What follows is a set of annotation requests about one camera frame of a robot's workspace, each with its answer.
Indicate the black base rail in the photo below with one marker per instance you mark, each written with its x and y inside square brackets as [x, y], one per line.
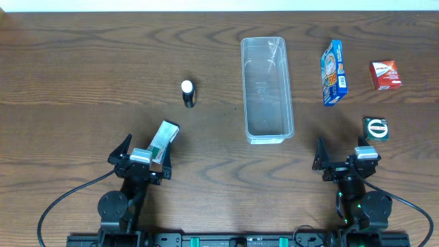
[179, 240]

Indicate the blue Kool Fever box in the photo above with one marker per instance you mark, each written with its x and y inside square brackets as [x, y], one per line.
[334, 83]

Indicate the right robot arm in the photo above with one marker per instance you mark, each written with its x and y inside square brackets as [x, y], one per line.
[365, 213]

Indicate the white green medicine box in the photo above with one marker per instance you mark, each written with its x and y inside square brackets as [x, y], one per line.
[164, 136]

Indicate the clear plastic container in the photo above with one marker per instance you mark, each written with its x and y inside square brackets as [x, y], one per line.
[267, 95]

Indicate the dark bottle white cap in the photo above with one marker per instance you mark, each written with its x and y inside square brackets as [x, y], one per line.
[188, 93]

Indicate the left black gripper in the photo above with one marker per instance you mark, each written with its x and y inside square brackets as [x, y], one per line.
[153, 178]

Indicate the red small box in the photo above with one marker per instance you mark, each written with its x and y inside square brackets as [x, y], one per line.
[385, 75]

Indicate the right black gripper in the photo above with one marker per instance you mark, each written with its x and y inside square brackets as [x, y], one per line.
[322, 162]

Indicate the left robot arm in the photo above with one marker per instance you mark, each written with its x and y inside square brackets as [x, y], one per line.
[120, 210]

